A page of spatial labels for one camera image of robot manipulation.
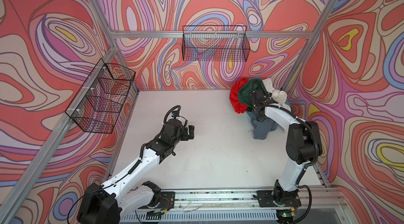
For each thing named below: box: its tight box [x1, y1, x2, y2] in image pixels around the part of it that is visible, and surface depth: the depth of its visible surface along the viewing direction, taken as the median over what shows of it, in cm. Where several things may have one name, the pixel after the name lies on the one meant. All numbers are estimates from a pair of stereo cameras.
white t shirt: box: [262, 78, 291, 112], surface depth 100 cm
